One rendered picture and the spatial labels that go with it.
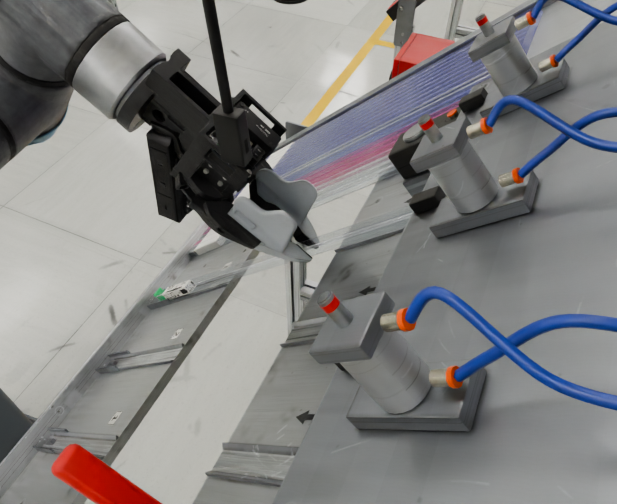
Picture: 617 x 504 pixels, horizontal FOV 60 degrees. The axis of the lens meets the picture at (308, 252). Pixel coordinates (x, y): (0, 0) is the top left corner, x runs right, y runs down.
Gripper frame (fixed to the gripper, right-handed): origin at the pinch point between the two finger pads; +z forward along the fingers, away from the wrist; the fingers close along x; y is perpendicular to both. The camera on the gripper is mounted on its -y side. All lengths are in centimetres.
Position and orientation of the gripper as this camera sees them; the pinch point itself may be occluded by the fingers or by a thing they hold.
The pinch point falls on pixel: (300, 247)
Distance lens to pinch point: 52.9
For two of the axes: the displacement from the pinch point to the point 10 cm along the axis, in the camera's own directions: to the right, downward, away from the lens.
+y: 5.3, -3.5, -7.7
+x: 4.2, -6.8, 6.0
